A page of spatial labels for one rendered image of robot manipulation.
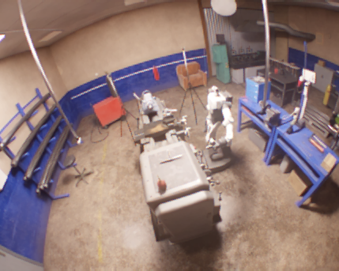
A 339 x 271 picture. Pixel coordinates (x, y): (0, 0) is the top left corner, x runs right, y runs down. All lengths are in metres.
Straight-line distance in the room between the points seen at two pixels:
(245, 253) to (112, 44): 6.46
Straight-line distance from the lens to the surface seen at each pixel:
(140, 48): 5.91
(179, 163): 1.31
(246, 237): 2.44
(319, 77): 7.43
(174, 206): 1.16
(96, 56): 6.05
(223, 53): 5.82
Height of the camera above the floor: 2.33
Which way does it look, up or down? 38 degrees down
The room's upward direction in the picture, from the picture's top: 15 degrees counter-clockwise
